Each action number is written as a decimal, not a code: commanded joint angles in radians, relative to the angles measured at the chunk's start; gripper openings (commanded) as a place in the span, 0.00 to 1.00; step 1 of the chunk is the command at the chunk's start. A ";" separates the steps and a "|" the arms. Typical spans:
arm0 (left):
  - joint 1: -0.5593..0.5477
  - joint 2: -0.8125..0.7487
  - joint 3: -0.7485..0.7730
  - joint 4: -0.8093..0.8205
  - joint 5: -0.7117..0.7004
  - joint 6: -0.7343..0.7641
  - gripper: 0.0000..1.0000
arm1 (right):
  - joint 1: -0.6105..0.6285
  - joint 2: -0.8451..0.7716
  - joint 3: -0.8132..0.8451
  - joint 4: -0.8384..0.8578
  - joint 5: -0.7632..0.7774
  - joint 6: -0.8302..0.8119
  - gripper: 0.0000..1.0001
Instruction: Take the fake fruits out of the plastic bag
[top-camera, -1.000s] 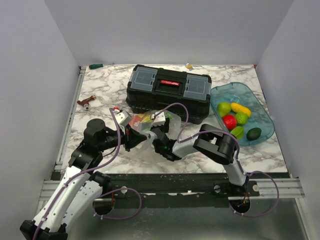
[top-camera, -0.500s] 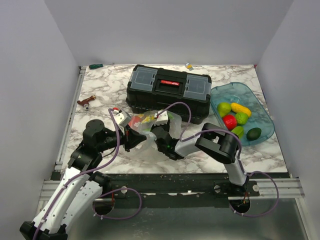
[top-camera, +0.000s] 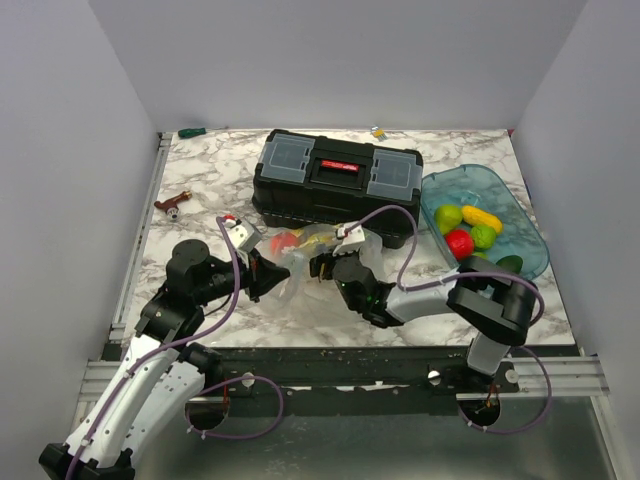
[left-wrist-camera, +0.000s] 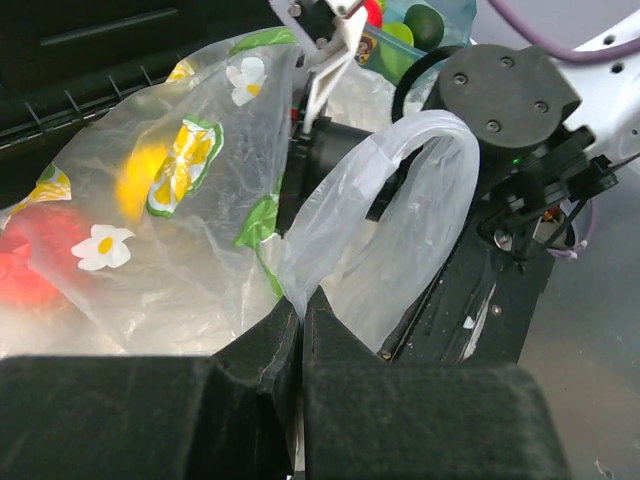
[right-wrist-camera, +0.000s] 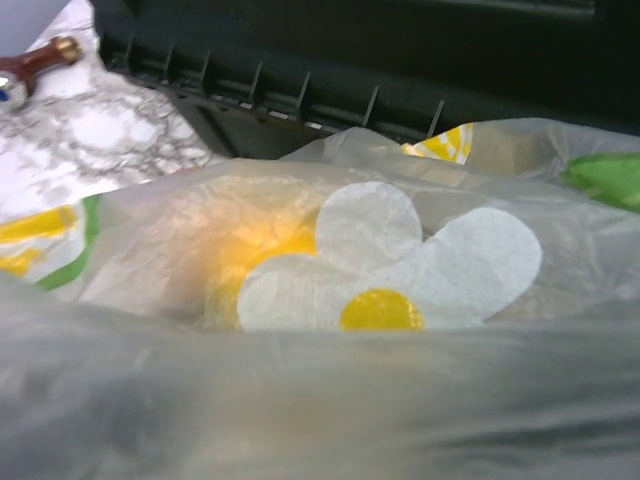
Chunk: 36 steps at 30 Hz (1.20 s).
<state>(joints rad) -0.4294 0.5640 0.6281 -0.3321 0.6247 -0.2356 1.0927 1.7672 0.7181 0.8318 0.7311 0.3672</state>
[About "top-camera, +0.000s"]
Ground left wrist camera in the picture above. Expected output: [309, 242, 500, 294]
[222, 215, 262, 266]

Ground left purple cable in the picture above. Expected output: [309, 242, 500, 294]
[64, 217, 241, 479]

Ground clear plastic bag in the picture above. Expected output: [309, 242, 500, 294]
[260, 224, 360, 327]

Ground black plastic toolbox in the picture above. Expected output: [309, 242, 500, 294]
[252, 129, 423, 249]

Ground dark green fake avocado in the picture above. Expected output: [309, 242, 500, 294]
[496, 255, 524, 274]

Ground blue transparent tray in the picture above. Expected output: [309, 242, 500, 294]
[420, 164, 549, 280]

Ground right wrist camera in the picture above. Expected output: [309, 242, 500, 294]
[332, 222, 366, 256]

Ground black metal base rail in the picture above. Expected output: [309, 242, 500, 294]
[102, 344, 531, 419]

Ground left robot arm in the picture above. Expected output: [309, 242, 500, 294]
[39, 239, 290, 479]

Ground green handled screwdriver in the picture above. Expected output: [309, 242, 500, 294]
[177, 126, 229, 139]

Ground brown handled tool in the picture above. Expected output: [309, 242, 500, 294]
[154, 190, 192, 221]

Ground red fake fruit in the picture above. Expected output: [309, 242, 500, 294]
[270, 231, 299, 255]
[444, 229, 475, 261]

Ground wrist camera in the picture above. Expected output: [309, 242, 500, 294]
[222, 215, 262, 266]
[332, 222, 366, 256]

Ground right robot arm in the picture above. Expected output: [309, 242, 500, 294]
[310, 253, 544, 392]

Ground yellow fake corn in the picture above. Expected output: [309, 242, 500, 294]
[461, 205, 504, 235]

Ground small yellow blue brush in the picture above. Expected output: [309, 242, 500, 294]
[371, 126, 387, 141]

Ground yellow fake fruit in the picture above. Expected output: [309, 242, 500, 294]
[299, 233, 334, 249]

